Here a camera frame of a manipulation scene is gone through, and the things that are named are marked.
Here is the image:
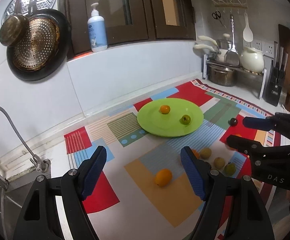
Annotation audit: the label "small orange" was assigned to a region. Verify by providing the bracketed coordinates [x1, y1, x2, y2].
[154, 168, 172, 187]

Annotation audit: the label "white metal shelf rack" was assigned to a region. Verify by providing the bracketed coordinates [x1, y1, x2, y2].
[202, 55, 266, 99]

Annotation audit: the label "green plate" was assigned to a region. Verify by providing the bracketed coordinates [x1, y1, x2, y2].
[137, 98, 204, 137]

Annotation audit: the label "thin gooseneck faucet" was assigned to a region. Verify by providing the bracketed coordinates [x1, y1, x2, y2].
[0, 106, 48, 172]

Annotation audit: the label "steel stock pot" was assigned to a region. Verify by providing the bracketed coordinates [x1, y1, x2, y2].
[208, 64, 238, 87]

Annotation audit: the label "white handled saucepan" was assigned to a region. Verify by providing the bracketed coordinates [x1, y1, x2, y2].
[194, 33, 232, 63]

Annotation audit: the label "dark plum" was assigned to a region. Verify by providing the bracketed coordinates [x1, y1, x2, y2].
[204, 161, 212, 170]
[228, 118, 238, 127]

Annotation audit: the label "steel sink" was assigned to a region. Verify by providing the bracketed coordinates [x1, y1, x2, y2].
[0, 168, 42, 239]

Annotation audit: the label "brass perforated strainer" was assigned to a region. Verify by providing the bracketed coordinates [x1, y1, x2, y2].
[13, 18, 59, 72]

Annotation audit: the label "small orange mandarin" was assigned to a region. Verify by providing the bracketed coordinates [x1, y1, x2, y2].
[159, 105, 170, 114]

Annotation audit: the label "metal spatula turner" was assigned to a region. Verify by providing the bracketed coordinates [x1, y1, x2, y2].
[225, 14, 240, 66]

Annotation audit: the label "green fruit front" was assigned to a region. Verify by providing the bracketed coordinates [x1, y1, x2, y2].
[224, 163, 236, 177]

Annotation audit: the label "white rice paddle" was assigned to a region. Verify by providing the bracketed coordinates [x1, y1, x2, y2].
[242, 12, 253, 42]

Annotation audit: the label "black scissors on wall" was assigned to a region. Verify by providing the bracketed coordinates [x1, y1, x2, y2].
[212, 10, 225, 27]

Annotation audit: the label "black frying pan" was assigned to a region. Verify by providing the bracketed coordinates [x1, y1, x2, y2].
[7, 0, 71, 82]

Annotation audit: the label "orange with stem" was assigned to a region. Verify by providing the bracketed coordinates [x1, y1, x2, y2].
[191, 149, 200, 159]

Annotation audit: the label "white blue pump bottle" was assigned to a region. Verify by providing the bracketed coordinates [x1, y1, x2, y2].
[88, 3, 108, 53]

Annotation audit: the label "white wire rack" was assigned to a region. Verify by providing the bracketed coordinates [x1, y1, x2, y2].
[211, 0, 248, 9]

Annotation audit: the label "round metal steamer rack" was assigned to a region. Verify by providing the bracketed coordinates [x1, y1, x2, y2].
[1, 0, 56, 24]

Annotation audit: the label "white ceramic pot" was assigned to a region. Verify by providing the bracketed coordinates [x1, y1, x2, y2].
[240, 47, 265, 73]

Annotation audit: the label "green fruit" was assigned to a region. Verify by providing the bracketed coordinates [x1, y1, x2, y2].
[180, 114, 191, 125]
[224, 163, 236, 177]

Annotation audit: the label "black knife block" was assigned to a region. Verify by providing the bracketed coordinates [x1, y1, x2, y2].
[265, 41, 289, 106]

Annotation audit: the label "large orange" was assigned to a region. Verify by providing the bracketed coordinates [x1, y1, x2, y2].
[226, 134, 242, 151]

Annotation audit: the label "colourful patchwork cloth mat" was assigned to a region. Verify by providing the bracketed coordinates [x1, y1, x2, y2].
[65, 80, 289, 239]

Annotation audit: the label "tan round fruit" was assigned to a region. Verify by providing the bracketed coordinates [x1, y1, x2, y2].
[199, 147, 212, 159]
[214, 157, 225, 170]

